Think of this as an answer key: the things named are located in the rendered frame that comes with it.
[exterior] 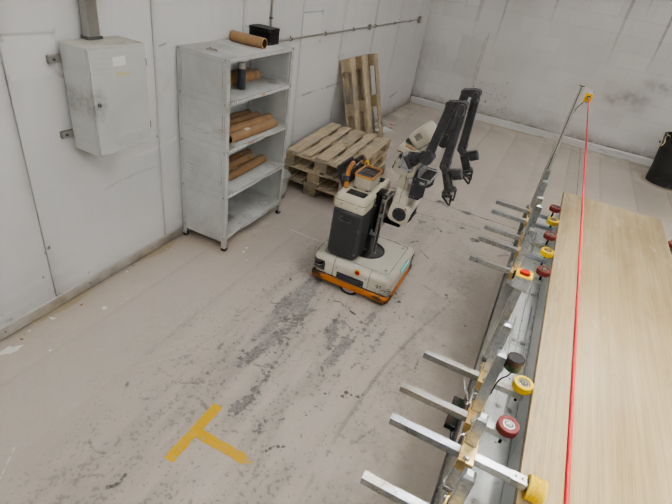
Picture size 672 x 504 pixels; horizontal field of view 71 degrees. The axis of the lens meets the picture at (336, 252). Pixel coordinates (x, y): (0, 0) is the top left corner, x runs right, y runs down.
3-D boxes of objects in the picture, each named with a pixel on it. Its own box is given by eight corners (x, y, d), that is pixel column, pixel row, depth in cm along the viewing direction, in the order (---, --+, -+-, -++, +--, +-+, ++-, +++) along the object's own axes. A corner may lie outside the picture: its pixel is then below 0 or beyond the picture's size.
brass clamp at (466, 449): (451, 467, 152) (456, 457, 150) (461, 436, 163) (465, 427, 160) (470, 476, 151) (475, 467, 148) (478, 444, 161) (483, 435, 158)
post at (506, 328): (468, 402, 212) (504, 323, 186) (469, 397, 215) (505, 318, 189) (475, 406, 211) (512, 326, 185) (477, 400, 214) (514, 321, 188)
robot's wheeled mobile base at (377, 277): (309, 276, 378) (312, 251, 365) (342, 243, 428) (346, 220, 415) (385, 308, 358) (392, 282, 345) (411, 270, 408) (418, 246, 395)
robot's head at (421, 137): (406, 136, 314) (424, 124, 305) (415, 129, 330) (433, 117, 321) (417, 154, 316) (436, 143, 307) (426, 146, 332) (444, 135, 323)
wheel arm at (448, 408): (398, 393, 188) (400, 385, 186) (401, 387, 191) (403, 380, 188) (506, 443, 175) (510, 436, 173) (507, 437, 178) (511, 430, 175)
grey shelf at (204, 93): (182, 234, 410) (175, 45, 326) (243, 198, 480) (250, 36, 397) (224, 251, 396) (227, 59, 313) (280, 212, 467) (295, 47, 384)
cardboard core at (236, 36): (229, 30, 361) (261, 38, 352) (235, 29, 367) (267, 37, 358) (229, 41, 365) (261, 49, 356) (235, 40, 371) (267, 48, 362)
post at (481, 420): (437, 499, 174) (477, 417, 148) (440, 491, 177) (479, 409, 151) (446, 504, 173) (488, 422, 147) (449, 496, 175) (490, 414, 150)
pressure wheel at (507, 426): (487, 445, 176) (497, 425, 170) (490, 429, 183) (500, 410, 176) (508, 455, 174) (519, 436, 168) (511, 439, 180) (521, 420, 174)
